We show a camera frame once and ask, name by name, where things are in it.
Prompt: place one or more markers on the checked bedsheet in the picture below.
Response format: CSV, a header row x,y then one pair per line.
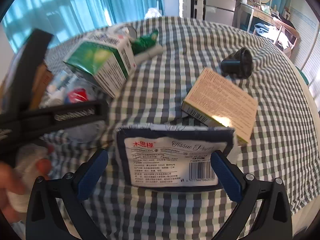
x,y
275,130

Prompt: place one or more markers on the black round funnel-shaped part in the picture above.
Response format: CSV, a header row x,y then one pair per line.
x,y
237,61

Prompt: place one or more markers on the green white carton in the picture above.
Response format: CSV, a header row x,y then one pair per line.
x,y
100,60

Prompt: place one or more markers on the teal round stool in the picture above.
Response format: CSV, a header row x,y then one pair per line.
x,y
303,77

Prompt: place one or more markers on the person's left hand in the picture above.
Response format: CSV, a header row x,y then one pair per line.
x,y
10,180

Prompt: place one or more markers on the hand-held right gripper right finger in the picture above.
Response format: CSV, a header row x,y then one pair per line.
x,y
225,177

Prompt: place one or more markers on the wooden chair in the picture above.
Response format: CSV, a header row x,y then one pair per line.
x,y
291,35

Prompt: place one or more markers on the tan cardboard packet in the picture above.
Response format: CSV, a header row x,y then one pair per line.
x,y
222,100

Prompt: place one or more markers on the blue white clothes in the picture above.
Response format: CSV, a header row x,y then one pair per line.
x,y
262,28

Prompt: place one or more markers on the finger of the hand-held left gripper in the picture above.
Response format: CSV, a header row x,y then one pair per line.
x,y
32,55
97,110

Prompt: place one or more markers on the silver fridge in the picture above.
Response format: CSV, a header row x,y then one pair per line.
x,y
220,5

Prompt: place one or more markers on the white wooden desk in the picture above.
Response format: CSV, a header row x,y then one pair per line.
x,y
250,10

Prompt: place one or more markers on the brown cardboard box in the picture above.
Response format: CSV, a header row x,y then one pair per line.
x,y
44,82

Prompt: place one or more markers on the red label bottle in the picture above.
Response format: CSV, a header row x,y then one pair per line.
x,y
76,96

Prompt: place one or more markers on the white suitcase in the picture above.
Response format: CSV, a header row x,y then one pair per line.
x,y
191,5

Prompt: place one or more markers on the navy white tissue pack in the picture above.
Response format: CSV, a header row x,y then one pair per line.
x,y
162,160

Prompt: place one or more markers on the white squeeze tube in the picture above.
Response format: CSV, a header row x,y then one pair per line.
x,y
150,53

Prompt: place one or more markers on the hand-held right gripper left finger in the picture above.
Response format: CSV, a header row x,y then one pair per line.
x,y
92,176

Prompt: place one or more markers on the teal curtain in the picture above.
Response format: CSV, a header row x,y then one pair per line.
x,y
75,5

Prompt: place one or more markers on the green crumpled wrapper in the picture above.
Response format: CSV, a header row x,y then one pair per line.
x,y
145,41

